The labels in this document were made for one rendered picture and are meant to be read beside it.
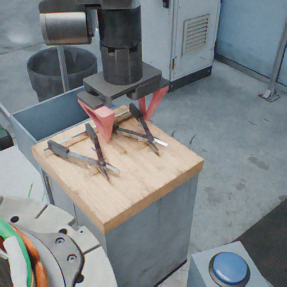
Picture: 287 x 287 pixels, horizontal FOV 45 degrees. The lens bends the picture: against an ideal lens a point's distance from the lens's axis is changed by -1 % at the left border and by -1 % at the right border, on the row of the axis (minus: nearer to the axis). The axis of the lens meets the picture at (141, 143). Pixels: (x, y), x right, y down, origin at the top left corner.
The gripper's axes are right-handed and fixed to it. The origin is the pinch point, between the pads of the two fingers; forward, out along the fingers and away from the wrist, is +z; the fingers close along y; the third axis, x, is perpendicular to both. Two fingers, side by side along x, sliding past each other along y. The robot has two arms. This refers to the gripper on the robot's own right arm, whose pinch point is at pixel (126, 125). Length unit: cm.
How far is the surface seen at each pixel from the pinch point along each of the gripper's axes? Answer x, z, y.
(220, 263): 24.9, 4.0, 5.7
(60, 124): -18.1, 8.2, 3.2
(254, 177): -30, 111, -111
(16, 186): -31.0, 29.9, 12.7
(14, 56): -270, 108, -77
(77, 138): -3.5, 0.8, 7.2
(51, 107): -18.1, 3.5, 4.3
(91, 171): 4.3, 0.8, 9.8
